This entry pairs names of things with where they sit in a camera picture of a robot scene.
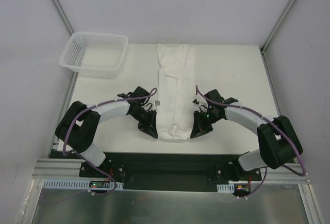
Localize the white t shirt robot print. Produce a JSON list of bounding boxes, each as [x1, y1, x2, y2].
[[156, 44, 196, 140]]

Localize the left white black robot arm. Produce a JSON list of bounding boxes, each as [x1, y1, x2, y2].
[[55, 86, 158, 177]]

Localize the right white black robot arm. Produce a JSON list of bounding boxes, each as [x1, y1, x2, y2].
[[190, 89, 307, 181]]

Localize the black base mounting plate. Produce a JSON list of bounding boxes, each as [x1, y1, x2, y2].
[[78, 152, 264, 193]]

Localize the white perforated plastic basket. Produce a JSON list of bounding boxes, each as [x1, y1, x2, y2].
[[59, 31, 129, 79]]

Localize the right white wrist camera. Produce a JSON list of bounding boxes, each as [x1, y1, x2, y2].
[[193, 99, 200, 106]]

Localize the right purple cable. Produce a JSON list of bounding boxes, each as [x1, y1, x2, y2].
[[195, 84, 309, 204]]

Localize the right slotted cable duct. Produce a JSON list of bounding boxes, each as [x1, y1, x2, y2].
[[217, 183, 235, 194]]

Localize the slotted cable duct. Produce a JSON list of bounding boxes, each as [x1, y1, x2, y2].
[[43, 179, 114, 191], [217, 183, 235, 194]]

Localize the aluminium frame rail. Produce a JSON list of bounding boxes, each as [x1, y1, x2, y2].
[[32, 159, 311, 185]]

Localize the left slotted cable duct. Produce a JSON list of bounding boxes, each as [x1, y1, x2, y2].
[[43, 179, 114, 191]]

